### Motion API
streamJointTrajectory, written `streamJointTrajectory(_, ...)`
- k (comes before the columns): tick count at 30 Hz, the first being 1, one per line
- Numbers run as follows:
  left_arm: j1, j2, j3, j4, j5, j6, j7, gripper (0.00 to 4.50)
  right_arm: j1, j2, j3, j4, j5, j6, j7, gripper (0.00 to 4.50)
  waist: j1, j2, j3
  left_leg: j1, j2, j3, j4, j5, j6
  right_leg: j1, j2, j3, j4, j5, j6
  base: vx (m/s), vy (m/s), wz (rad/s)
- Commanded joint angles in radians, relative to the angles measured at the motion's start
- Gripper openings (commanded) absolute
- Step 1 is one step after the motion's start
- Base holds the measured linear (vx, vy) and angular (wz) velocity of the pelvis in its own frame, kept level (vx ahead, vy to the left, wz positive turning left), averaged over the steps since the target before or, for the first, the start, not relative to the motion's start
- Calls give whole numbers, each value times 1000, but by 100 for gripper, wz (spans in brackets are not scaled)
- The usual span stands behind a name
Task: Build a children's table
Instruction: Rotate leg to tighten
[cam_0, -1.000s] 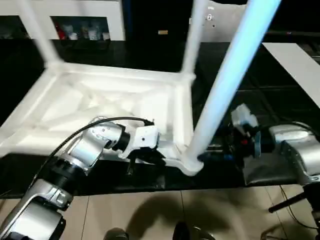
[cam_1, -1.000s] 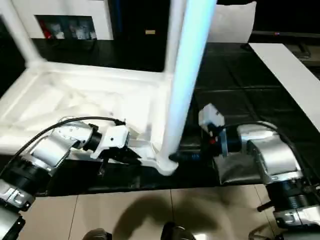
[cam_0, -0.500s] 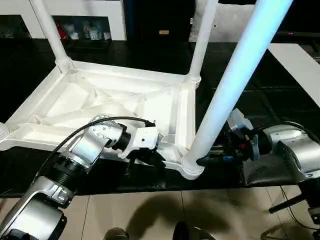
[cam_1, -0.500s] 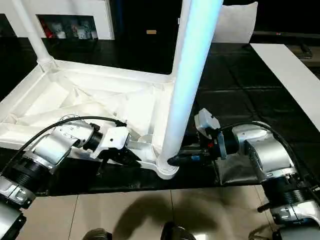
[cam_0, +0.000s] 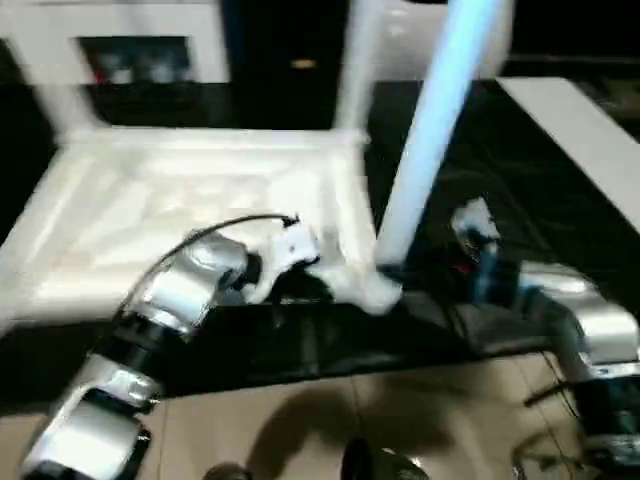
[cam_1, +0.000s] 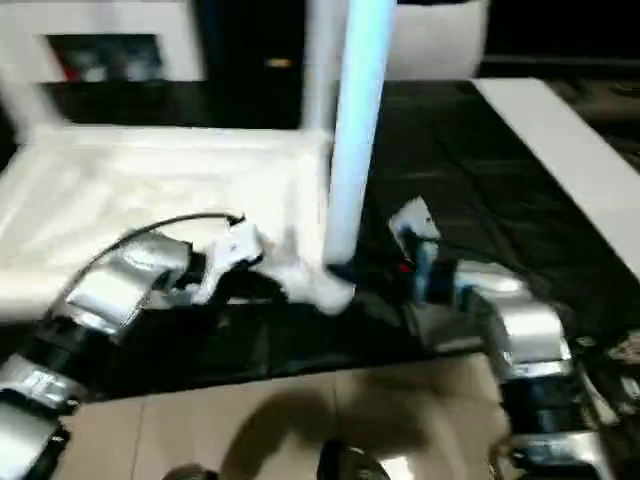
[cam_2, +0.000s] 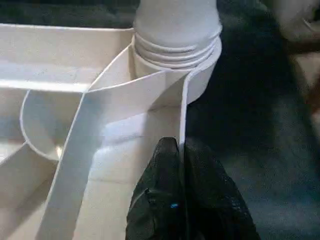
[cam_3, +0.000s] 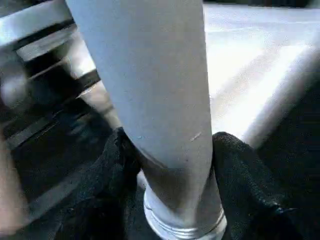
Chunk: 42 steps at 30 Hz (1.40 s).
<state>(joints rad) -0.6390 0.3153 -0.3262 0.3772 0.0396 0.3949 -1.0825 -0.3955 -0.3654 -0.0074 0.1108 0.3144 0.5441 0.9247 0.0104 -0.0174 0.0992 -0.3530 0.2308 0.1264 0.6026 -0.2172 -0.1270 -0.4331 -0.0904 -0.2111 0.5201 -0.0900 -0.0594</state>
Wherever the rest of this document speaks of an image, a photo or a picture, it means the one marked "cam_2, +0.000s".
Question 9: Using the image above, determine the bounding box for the black work mat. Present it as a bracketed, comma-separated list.
[0, 0, 320, 240]

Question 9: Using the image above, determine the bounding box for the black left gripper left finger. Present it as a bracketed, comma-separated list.
[126, 136, 187, 240]

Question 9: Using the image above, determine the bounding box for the white plastic table top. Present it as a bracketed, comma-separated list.
[0, 22, 223, 240]

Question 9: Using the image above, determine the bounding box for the white plastic table leg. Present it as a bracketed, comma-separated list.
[131, 0, 223, 70]

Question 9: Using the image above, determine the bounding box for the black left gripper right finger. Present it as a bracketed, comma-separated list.
[184, 138, 261, 240]

